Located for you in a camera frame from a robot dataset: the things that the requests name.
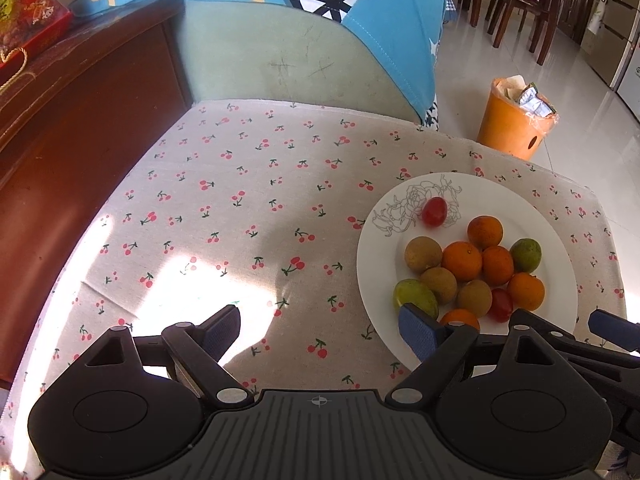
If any small orange tangerine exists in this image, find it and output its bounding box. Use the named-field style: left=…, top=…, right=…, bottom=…
left=439, top=308, right=480, bottom=332

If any small green mango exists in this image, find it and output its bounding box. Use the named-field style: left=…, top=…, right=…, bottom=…
left=393, top=278, right=439, bottom=320

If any brown kiwi front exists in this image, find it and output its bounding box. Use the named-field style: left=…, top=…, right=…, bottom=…
left=456, top=280, right=492, bottom=318

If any brown kiwi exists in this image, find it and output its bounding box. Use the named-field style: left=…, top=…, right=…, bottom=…
left=420, top=266, right=458, bottom=306
left=456, top=280, right=492, bottom=318
left=404, top=236, right=442, bottom=274

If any small red tomato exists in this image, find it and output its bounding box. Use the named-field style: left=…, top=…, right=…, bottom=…
left=487, top=288, right=514, bottom=323

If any large orange tangerine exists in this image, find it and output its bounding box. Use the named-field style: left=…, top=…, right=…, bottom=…
left=442, top=240, right=483, bottom=282

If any orange tangerine back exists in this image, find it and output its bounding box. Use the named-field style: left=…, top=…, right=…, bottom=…
left=482, top=246, right=514, bottom=287

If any sunlit orange tangerine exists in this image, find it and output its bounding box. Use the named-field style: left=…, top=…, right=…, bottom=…
left=506, top=272, right=546, bottom=311

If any green lime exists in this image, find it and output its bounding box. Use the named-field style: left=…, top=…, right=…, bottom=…
left=510, top=238, right=542, bottom=273

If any white floral plate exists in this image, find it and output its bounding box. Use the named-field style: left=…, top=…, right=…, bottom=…
left=357, top=172, right=578, bottom=370

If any cherry print tablecloth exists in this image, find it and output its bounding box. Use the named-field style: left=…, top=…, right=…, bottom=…
left=1, top=101, right=625, bottom=479

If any orange trash bin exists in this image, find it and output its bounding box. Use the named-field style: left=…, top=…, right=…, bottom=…
left=476, top=75, right=559, bottom=160

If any dark wooden cabinet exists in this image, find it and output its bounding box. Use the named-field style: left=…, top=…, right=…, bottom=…
left=1, top=0, right=192, bottom=388

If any refrigerator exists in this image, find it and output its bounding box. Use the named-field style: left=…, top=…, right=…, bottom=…
left=585, top=0, right=639, bottom=90

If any pale green sofa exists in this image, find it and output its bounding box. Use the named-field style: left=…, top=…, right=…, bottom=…
left=177, top=0, right=420, bottom=122

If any wooden chair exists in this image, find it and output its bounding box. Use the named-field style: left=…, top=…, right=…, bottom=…
left=486, top=0, right=562, bottom=65

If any red snack gift bag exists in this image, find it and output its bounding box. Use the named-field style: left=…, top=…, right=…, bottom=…
left=1, top=0, right=72, bottom=89

